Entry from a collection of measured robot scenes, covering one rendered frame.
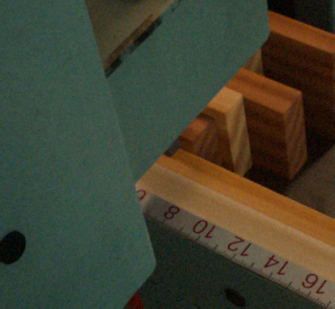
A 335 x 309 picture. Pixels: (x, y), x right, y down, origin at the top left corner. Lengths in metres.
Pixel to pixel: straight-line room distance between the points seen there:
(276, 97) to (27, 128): 0.25
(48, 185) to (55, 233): 0.02
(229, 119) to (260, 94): 0.02
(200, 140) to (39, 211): 0.21
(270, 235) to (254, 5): 0.11
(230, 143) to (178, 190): 0.05
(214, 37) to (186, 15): 0.03
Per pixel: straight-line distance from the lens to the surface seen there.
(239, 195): 0.54
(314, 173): 0.60
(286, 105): 0.56
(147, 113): 0.46
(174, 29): 0.46
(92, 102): 0.36
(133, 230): 0.42
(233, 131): 0.57
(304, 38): 0.58
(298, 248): 0.51
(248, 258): 0.50
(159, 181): 0.54
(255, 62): 0.60
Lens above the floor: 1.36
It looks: 50 degrees down
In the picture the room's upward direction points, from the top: 11 degrees counter-clockwise
